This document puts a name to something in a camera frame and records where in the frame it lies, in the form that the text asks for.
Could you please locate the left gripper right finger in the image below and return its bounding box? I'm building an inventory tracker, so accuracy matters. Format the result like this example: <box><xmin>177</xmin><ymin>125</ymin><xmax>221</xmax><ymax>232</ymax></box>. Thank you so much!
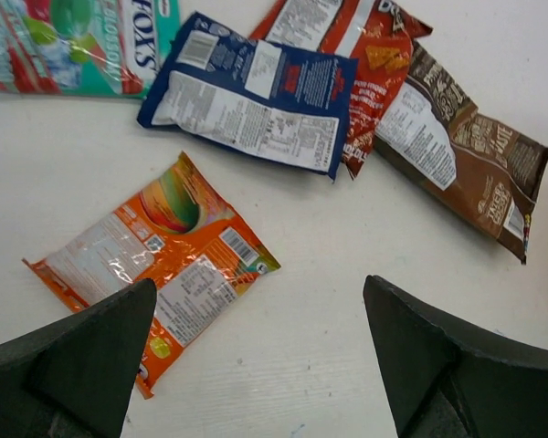
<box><xmin>363</xmin><ymin>276</ymin><xmax>548</xmax><ymax>437</ymax></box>

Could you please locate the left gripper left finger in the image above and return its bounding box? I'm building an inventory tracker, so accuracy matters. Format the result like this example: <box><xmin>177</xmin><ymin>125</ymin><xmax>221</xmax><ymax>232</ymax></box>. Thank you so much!
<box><xmin>0</xmin><ymin>278</ymin><xmax>157</xmax><ymax>437</ymax></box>

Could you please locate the brown chip bag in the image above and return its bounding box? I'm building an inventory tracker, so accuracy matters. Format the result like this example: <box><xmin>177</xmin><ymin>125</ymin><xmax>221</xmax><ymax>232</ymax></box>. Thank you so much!
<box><xmin>374</xmin><ymin>43</ymin><xmax>548</xmax><ymax>262</ymax></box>

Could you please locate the red Doritos chip bag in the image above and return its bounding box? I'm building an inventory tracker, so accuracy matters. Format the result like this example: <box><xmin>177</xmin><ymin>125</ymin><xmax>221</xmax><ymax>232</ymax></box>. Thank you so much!
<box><xmin>250</xmin><ymin>0</ymin><xmax>433</xmax><ymax>179</ymax></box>

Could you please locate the blue snack bag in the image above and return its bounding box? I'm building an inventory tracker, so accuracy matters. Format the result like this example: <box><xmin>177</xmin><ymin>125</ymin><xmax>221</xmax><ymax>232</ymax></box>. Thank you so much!
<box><xmin>137</xmin><ymin>12</ymin><xmax>358</xmax><ymax>179</ymax></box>

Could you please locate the teal Fox's candy bag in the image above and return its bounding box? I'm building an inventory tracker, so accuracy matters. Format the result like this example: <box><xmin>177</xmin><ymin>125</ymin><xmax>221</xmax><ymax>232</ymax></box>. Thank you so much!
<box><xmin>0</xmin><ymin>0</ymin><xmax>181</xmax><ymax>99</ymax></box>

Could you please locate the orange snack packet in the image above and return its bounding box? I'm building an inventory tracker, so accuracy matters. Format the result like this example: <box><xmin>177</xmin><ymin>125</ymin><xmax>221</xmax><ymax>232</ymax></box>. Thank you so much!
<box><xmin>29</xmin><ymin>152</ymin><xmax>280</xmax><ymax>399</ymax></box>

